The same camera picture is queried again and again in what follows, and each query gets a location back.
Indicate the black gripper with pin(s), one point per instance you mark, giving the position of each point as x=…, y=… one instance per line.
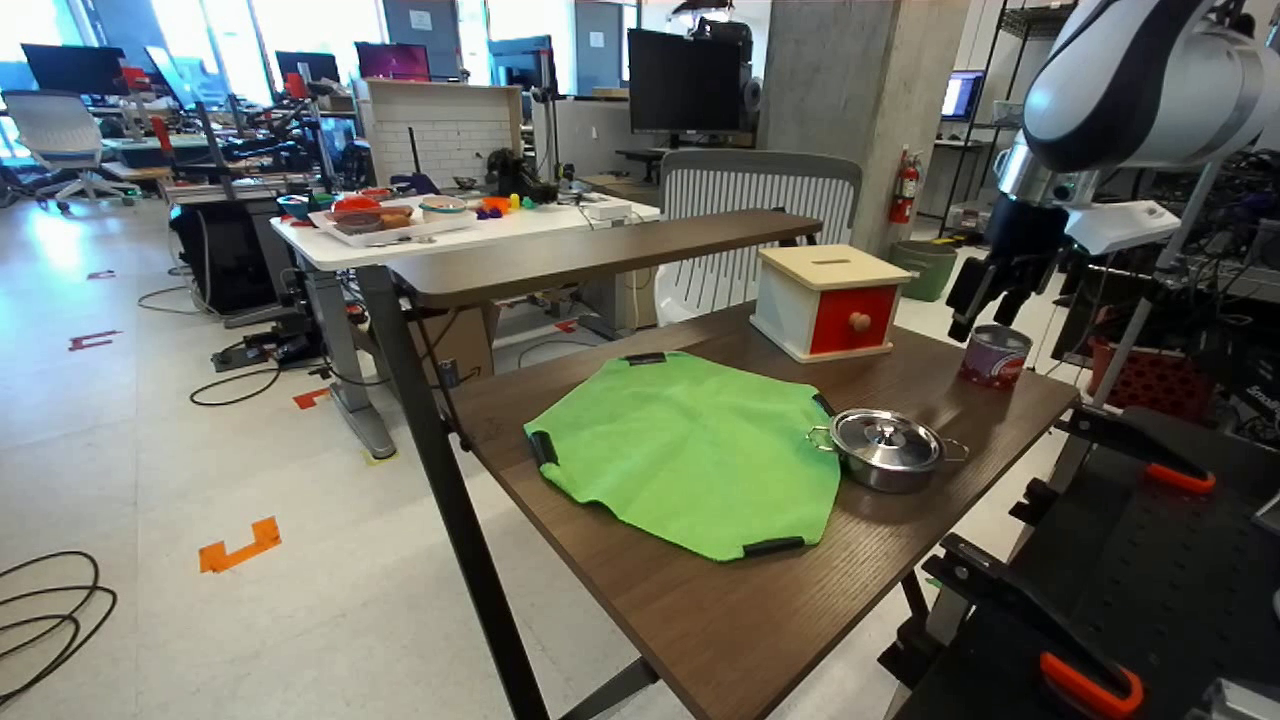
x=1023, y=250

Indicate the red tin can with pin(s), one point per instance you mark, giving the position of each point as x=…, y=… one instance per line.
x=993, y=358

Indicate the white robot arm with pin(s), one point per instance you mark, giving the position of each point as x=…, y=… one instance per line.
x=1126, y=85

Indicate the green bin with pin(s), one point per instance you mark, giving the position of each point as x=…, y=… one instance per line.
x=927, y=260

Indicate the red fire extinguisher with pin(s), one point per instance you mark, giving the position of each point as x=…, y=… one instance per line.
x=904, y=189

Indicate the wooden box with red drawer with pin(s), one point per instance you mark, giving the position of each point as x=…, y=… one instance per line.
x=826, y=300

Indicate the small steel pot with lid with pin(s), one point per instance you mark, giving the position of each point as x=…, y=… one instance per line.
x=887, y=448

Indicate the grey white office chair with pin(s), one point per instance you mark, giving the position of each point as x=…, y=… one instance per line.
x=704, y=182

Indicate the black computer monitor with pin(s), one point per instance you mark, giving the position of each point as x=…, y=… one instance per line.
x=677, y=83

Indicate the green cloth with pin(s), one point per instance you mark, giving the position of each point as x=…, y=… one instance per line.
x=698, y=455

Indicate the dark wooden table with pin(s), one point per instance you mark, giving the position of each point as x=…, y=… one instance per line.
x=724, y=639

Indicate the white desk with clutter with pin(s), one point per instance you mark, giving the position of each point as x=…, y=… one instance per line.
x=328, y=258

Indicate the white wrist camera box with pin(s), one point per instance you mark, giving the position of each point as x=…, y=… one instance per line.
x=1105, y=228

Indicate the orange-handled clamp far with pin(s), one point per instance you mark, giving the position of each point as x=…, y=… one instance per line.
x=1158, y=458

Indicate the orange-handled clamp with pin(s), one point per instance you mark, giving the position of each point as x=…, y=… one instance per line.
x=1065, y=661
x=1158, y=458

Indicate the orange-handled clamp near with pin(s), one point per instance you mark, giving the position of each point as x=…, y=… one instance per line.
x=1065, y=661

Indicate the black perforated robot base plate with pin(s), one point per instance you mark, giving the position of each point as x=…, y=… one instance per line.
x=1183, y=591

